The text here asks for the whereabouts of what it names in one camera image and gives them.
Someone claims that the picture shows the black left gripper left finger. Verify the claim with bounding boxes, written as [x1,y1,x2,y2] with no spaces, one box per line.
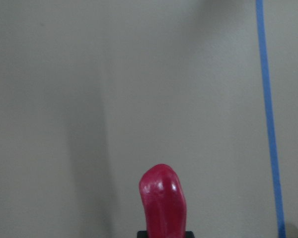
[137,231,148,238]

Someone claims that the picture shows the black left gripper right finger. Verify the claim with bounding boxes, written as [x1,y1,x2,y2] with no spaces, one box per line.
[185,231,195,238]

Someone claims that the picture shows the red chili pepper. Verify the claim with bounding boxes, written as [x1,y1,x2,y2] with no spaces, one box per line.
[139,164,187,238]

